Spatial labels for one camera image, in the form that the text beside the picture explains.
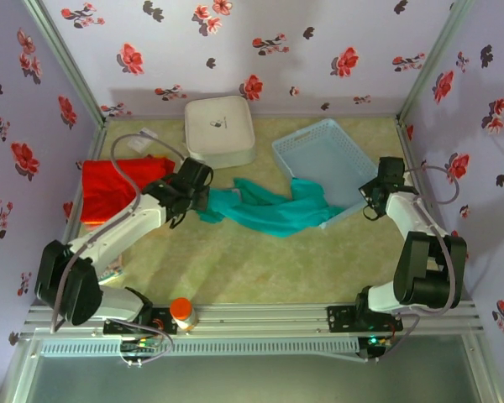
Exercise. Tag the colourful printed booklet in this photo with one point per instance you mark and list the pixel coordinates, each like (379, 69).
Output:
(114, 273)

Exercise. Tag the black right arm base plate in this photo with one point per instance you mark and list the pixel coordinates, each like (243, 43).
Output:
(340, 319)

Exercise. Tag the small white card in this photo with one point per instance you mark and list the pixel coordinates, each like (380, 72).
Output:
(139, 142)

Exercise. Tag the red t-shirt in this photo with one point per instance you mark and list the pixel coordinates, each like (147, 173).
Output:
(105, 184)

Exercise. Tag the light blue plastic basket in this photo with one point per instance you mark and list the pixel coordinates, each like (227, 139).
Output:
(323, 155)

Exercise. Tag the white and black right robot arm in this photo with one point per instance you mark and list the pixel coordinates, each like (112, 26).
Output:
(407, 218)

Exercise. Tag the white plastic case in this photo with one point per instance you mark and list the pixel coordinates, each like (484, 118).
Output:
(218, 126)

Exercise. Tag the aluminium mounting rail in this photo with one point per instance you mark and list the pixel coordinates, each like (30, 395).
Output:
(260, 319)

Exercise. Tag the teal t-shirt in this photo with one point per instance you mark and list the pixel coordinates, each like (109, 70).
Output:
(273, 216)

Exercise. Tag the aluminium frame post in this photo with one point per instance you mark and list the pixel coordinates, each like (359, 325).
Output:
(437, 54)
(63, 59)

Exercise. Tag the orange capped bottle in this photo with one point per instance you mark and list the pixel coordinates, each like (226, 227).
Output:
(184, 312)

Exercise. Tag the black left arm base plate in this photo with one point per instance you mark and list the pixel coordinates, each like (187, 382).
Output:
(161, 320)

